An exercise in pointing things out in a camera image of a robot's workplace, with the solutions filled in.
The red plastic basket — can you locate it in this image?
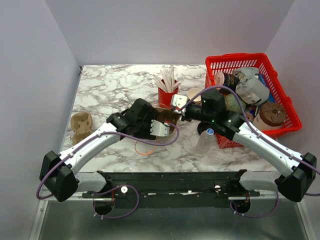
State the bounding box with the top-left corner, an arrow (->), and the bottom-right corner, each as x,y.
204,52 -> 303,149

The stack of black lids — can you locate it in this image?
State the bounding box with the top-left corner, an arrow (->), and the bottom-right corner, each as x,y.
197,122 -> 212,135

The green melon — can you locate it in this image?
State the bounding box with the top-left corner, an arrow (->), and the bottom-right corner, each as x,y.
224,93 -> 242,115

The aluminium frame rail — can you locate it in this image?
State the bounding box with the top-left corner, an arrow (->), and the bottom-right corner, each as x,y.
39,189 -> 305,201

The red straw cup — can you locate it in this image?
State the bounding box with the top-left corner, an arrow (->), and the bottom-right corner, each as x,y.
156,79 -> 179,108

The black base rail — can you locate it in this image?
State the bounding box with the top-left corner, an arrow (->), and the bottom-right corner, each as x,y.
82,170 -> 260,209

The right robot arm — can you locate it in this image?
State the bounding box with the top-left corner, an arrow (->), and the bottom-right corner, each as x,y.
171,87 -> 317,202

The paper takeout bag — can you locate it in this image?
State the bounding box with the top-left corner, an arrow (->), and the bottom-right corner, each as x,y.
134,103 -> 181,156

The dark chip canister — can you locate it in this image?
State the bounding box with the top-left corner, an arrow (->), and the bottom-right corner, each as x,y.
214,71 -> 240,92

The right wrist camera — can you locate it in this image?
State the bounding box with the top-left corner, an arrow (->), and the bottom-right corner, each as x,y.
171,94 -> 188,116

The clear plastic water bottle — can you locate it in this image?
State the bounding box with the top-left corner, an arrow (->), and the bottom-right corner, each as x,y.
195,128 -> 217,155

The cardboard cup carrier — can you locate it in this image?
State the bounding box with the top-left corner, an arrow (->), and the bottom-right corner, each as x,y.
70,111 -> 93,146

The grey crumpled bag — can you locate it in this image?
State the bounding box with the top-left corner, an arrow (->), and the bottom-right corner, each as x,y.
232,67 -> 270,106

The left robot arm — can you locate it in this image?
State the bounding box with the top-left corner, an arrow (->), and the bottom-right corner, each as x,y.
39,98 -> 159,202

